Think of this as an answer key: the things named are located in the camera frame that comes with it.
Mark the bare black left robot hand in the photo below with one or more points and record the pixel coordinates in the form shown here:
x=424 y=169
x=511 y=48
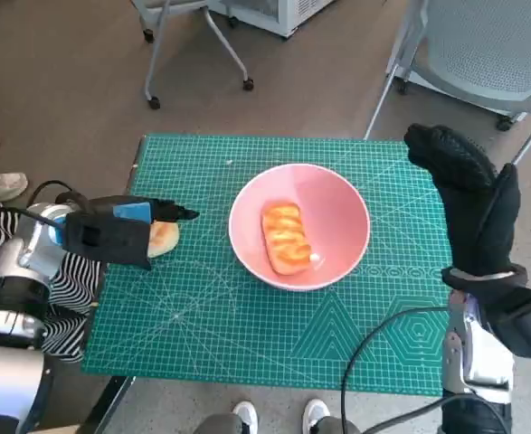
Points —
x=156 y=210

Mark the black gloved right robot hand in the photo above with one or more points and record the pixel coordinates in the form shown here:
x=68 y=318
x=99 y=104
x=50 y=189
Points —
x=473 y=208

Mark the round pale bread roll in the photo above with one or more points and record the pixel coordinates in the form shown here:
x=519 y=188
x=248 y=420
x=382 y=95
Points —
x=165 y=239

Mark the braided golden bread loaf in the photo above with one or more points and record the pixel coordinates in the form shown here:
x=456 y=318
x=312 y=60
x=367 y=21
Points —
x=285 y=239

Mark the pink bowl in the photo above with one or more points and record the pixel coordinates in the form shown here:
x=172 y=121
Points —
x=337 y=217

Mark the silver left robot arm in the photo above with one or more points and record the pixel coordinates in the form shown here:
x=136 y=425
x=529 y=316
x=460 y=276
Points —
x=7 y=361

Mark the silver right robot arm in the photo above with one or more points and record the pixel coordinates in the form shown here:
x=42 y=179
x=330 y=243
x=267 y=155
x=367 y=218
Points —
x=477 y=361

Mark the green cutting mat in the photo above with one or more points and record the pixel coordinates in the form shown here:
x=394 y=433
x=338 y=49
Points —
x=201 y=316

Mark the person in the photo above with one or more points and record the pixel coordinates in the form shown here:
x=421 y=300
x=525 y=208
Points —
x=70 y=307

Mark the grey perforated seat chair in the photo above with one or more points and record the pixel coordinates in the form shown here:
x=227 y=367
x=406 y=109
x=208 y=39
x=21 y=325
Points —
x=482 y=54

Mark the person's beige shoe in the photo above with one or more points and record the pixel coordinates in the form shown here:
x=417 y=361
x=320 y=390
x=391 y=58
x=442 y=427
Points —
x=0 y=185

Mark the grey leg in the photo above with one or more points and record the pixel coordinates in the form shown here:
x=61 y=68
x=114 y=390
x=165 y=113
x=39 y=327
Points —
x=217 y=425
x=333 y=427

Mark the white shoe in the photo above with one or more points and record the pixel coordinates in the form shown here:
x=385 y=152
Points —
x=315 y=413
x=245 y=416

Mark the white cabinet appliance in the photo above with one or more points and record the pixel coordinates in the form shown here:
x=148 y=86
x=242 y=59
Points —
x=283 y=18

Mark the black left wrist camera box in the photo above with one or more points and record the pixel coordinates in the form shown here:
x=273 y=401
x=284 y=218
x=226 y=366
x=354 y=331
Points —
x=107 y=239

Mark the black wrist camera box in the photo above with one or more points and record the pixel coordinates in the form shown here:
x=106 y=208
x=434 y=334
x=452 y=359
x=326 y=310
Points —
x=527 y=325
x=107 y=239

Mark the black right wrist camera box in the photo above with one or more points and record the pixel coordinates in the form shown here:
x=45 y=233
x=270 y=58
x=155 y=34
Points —
x=527 y=325

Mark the grey wheeled chair frame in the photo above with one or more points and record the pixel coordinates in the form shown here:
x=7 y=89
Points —
x=155 y=59

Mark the dark metal table frame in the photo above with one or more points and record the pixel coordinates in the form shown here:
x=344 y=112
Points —
x=109 y=400

